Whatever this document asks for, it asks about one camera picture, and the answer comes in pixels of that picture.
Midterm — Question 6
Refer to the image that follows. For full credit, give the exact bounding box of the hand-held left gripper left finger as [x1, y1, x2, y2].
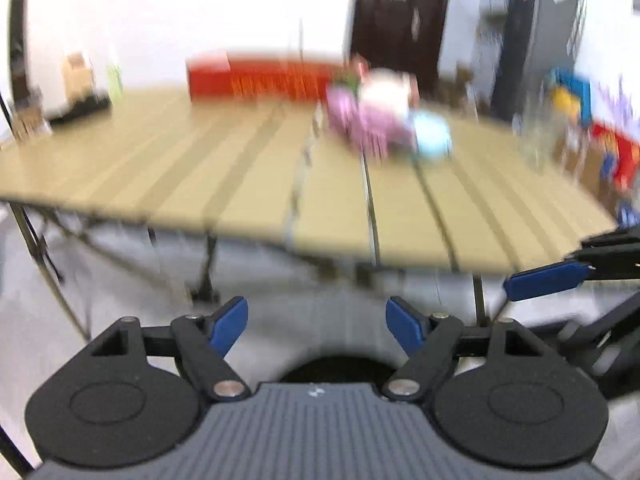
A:
[85, 296, 251, 402]

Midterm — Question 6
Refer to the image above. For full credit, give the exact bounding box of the red cardboard box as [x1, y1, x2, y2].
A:
[186, 55, 353, 102]

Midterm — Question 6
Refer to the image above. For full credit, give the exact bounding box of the dark brown entrance door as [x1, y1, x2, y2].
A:
[349, 0, 453, 97]

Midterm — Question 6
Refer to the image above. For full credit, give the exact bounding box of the light blue soft item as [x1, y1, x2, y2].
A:
[411, 111, 454, 160]

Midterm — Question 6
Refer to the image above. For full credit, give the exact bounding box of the white plush toy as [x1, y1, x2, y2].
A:
[359, 69, 420, 117]

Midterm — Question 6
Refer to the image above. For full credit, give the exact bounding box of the tan slatted folding table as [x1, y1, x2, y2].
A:
[0, 85, 619, 343]

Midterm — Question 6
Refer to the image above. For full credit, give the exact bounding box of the clear glass pitcher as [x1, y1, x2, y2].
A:
[519, 94, 568, 173]

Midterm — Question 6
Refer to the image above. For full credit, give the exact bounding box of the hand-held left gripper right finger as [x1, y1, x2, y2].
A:
[382, 296, 551, 402]

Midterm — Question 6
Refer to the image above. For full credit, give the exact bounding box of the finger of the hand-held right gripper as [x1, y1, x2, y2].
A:
[503, 226, 640, 302]
[555, 304, 640, 361]

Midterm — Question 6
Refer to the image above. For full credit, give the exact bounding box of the small brown box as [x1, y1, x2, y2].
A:
[62, 52, 97, 99]

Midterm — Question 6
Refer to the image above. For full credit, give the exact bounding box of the clear snack jar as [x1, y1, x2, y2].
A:
[9, 104, 52, 142]

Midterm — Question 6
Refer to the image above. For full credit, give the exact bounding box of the grey black cabinet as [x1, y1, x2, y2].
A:
[491, 0, 585, 122]

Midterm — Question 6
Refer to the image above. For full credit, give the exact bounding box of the green spray bottle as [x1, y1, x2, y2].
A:
[106, 62, 124, 102]

